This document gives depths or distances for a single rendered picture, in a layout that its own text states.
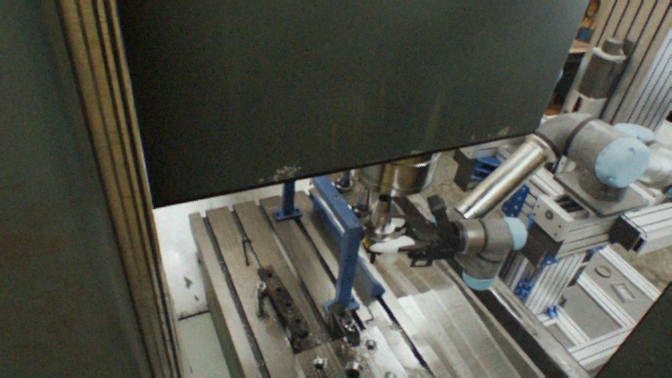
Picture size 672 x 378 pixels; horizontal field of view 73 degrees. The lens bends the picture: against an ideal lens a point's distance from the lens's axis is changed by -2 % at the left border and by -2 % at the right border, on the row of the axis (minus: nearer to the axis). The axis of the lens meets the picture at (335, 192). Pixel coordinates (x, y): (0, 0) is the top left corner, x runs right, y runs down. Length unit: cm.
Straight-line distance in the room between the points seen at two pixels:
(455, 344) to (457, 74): 111
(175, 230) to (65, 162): 159
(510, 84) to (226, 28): 44
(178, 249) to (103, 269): 150
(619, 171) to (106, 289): 107
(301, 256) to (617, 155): 94
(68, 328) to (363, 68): 41
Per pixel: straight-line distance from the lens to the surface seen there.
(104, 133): 42
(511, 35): 71
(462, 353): 162
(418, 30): 60
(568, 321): 264
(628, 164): 122
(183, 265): 181
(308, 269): 150
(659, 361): 145
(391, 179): 80
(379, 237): 95
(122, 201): 46
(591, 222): 174
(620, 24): 188
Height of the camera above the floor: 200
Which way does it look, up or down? 37 degrees down
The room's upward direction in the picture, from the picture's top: 7 degrees clockwise
